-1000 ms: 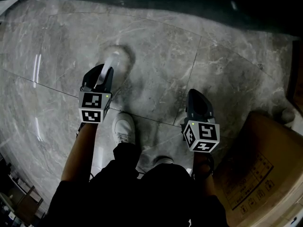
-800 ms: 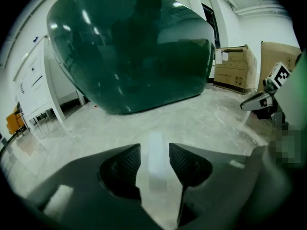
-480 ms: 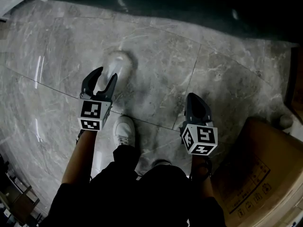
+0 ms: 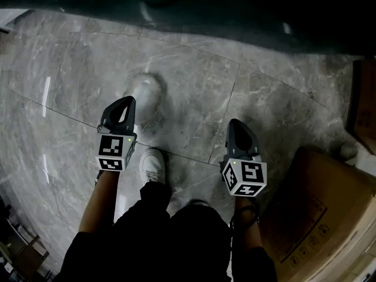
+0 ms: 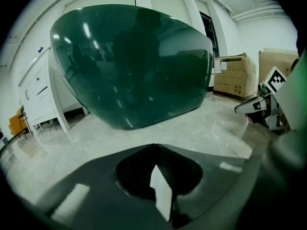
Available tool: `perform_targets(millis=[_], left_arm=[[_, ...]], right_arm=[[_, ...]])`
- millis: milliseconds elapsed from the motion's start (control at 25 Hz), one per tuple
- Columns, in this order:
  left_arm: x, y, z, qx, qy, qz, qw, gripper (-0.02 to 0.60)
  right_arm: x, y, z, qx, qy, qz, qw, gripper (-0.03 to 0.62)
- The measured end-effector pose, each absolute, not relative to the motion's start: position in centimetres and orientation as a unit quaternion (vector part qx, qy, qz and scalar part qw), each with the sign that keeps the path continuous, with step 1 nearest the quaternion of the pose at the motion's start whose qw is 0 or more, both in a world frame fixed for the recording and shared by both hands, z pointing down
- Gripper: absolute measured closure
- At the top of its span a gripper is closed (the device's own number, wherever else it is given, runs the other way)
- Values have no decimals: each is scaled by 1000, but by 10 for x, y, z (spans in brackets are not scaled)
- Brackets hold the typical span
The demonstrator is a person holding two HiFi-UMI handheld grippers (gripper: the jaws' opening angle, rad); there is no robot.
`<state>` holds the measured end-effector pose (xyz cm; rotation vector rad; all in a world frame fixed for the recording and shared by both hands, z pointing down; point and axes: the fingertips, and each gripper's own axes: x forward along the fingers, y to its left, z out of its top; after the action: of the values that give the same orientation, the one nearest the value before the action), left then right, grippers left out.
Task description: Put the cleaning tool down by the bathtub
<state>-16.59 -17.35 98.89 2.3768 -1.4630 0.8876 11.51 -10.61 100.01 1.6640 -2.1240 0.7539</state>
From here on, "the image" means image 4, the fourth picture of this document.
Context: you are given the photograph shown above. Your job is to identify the white cloth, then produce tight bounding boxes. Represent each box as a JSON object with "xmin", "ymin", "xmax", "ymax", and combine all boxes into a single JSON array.
[{"xmin": 122, "ymin": 72, "xmax": 165, "ymax": 126}]

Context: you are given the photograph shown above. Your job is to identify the person's right forearm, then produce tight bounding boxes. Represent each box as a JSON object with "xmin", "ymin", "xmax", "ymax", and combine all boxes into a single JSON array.
[{"xmin": 231, "ymin": 197, "xmax": 264, "ymax": 251}]

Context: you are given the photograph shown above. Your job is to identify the person's black printed shirt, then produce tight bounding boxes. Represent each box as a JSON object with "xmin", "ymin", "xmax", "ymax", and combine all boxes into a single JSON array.
[{"xmin": 54, "ymin": 230, "xmax": 278, "ymax": 282}]

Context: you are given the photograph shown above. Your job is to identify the taped cardboard box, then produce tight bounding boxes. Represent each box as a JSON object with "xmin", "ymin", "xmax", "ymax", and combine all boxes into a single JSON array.
[{"xmin": 260, "ymin": 147, "xmax": 376, "ymax": 282}]

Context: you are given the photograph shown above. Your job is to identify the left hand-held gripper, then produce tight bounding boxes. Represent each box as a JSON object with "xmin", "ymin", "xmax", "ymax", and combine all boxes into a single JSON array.
[{"xmin": 94, "ymin": 96, "xmax": 138, "ymax": 172}]

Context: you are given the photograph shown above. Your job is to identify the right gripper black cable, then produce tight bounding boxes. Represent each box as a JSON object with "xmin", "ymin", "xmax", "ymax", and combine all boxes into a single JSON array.
[{"xmin": 229, "ymin": 197, "xmax": 261, "ymax": 231}]

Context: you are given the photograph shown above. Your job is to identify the white and green bathtub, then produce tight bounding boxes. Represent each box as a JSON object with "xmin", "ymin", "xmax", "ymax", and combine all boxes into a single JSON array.
[{"xmin": 0, "ymin": 0, "xmax": 376, "ymax": 57}]

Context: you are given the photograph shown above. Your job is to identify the dark wooden furniture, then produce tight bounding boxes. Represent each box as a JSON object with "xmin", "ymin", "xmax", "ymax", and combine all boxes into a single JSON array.
[{"xmin": 0, "ymin": 195, "xmax": 51, "ymax": 282}]

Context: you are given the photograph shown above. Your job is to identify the person's black trousers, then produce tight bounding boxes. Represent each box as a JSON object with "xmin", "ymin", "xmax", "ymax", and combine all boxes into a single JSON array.
[{"xmin": 113, "ymin": 181, "xmax": 233, "ymax": 282}]

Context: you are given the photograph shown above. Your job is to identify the person's left forearm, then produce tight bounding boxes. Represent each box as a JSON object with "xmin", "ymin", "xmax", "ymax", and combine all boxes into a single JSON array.
[{"xmin": 78, "ymin": 170, "xmax": 120, "ymax": 234}]

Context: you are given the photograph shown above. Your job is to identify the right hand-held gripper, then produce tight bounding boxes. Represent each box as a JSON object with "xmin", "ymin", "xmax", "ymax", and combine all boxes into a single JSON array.
[{"xmin": 219, "ymin": 118, "xmax": 267, "ymax": 198}]

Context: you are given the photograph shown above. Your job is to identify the person's left white shoe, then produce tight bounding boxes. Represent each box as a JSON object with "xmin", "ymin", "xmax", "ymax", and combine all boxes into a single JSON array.
[{"xmin": 140, "ymin": 148, "xmax": 166, "ymax": 185}]

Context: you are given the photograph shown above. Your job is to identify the plain cardboard box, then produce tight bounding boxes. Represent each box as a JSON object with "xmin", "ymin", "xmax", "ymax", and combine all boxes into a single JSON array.
[{"xmin": 345, "ymin": 59, "xmax": 376, "ymax": 155}]

